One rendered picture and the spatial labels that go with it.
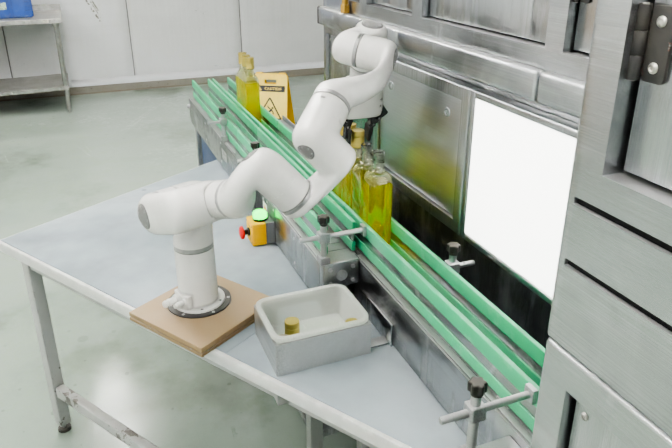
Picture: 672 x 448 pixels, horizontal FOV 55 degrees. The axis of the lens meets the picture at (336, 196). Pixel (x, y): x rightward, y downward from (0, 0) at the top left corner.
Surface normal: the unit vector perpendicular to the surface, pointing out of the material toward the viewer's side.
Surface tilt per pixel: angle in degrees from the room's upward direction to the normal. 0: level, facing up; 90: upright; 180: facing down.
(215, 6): 90
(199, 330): 1
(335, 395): 0
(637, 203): 90
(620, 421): 90
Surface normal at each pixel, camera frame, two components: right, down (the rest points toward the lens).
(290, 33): 0.37, 0.36
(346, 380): 0.00, -0.92
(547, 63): -0.93, 0.14
